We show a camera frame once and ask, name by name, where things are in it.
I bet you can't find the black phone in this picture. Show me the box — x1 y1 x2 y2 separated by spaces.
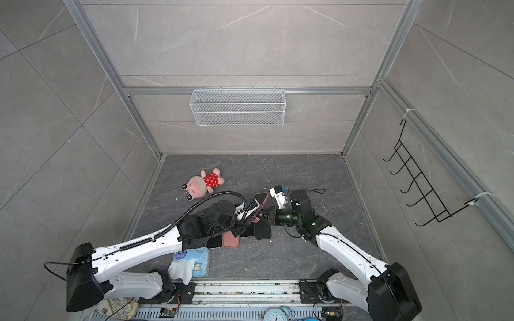
240 223 255 238

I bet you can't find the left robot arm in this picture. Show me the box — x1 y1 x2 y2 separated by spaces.
66 200 260 312

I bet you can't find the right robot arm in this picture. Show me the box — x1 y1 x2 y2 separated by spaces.
260 186 422 320

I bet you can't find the pink pig plush toy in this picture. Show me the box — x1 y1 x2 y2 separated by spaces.
182 168 225 201

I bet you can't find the blue tissue pack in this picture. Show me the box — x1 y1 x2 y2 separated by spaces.
168 247 210 286

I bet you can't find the blue round clock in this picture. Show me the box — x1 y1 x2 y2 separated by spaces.
263 306 291 321

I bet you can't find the crumpled patterned cloth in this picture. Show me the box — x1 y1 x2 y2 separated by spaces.
95 298 139 320

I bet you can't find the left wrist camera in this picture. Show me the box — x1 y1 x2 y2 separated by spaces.
235 200 256 223

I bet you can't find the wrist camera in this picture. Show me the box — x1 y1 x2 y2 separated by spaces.
235 200 256 223
269 185 288 209

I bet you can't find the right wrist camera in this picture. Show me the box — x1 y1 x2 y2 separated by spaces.
269 185 288 209

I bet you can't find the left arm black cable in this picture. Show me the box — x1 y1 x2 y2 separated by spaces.
118 190 248 251

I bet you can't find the aluminium mounting rail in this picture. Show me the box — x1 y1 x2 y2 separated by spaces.
75 280 414 310

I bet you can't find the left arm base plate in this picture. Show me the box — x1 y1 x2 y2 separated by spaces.
162 282 196 305

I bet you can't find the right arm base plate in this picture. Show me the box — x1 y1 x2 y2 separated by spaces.
298 280 349 304

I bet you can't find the white wire basket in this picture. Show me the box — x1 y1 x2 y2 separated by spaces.
190 89 286 127

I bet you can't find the black wire hook rack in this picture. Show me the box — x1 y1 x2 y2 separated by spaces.
382 119 484 227

